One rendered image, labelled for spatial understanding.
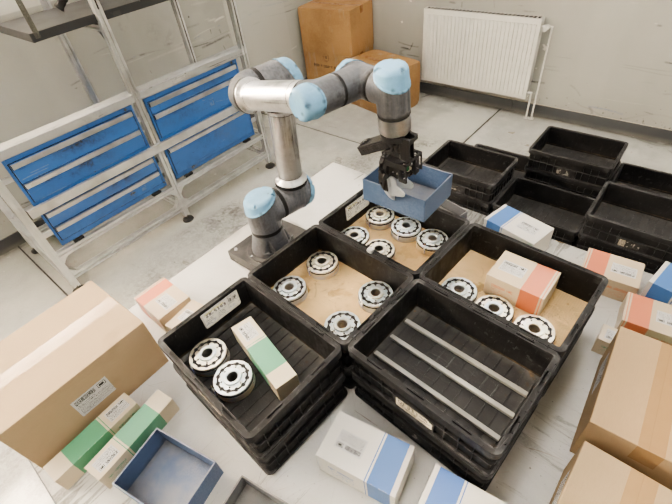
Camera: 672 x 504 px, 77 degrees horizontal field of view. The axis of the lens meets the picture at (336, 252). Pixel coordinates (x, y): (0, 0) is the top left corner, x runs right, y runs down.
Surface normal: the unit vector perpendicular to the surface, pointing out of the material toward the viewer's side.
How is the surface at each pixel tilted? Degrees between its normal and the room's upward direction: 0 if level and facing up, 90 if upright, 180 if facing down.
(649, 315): 0
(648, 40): 90
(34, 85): 90
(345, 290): 0
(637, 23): 90
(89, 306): 0
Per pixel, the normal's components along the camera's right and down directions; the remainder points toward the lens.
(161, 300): -0.10, -0.73
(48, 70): 0.76, 0.38
